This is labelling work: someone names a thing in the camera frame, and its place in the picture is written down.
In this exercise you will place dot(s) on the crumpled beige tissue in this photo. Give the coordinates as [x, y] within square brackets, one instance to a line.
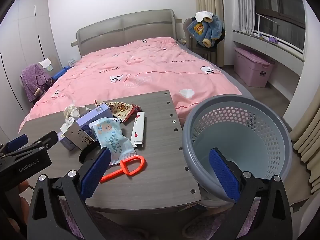
[71, 111]

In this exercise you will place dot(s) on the long white box red drops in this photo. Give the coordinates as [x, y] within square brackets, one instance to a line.
[138, 130]

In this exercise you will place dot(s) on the grey chair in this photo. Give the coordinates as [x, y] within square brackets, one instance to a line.
[187, 31]

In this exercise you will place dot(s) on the red candy wrapper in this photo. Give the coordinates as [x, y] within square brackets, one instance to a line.
[135, 109]

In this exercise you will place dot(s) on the small patterned packet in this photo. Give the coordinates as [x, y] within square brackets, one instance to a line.
[71, 62]

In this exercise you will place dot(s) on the purple and white box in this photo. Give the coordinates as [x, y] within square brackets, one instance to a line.
[87, 122]

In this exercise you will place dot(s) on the light blue wet wipes packet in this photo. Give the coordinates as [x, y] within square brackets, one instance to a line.
[112, 140]

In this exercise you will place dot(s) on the white window ledge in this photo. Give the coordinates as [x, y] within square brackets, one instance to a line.
[275, 50]

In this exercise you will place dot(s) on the small purple item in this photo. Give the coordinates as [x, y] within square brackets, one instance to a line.
[272, 39]

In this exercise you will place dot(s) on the small white cloth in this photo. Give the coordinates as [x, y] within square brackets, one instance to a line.
[45, 63]

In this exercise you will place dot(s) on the grey-blue perforated plastic basket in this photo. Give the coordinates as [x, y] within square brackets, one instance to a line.
[250, 142]

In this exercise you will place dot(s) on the person's left hand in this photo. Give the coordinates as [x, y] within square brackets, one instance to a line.
[22, 188]

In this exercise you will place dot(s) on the purple fuzzy coat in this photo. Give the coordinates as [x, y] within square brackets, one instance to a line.
[32, 80]

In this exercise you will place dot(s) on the grey upholstered bed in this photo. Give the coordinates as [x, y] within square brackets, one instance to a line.
[125, 27]

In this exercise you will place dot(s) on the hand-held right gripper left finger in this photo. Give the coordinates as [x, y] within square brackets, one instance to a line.
[96, 173]

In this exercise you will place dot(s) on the brown bear-print wrapper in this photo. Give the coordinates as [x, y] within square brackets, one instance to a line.
[121, 110]

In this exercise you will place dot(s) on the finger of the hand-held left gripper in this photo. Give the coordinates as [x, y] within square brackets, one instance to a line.
[47, 138]
[17, 141]

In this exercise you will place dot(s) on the bed with pink duvet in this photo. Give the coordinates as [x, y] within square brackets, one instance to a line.
[150, 67]

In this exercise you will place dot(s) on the white window rail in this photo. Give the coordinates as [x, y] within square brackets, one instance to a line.
[258, 25]

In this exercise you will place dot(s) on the pink plastic storage box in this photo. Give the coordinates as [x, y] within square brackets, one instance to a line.
[250, 70]

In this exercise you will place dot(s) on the small white carton box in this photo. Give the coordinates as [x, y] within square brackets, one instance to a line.
[75, 132]

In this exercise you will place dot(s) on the blue fleece jacket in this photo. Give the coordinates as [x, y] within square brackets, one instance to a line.
[212, 27]

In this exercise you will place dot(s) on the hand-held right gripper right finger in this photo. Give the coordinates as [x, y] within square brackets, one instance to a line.
[223, 175]

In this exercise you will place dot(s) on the white folded cloth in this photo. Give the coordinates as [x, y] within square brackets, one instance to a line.
[203, 15]

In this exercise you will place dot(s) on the white wardrobe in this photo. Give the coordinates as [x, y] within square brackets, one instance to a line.
[20, 42]

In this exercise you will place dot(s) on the beige pleated curtain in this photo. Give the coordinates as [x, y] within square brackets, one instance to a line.
[307, 135]

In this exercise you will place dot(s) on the white sheer curtain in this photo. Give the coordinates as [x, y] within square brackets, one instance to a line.
[243, 5]

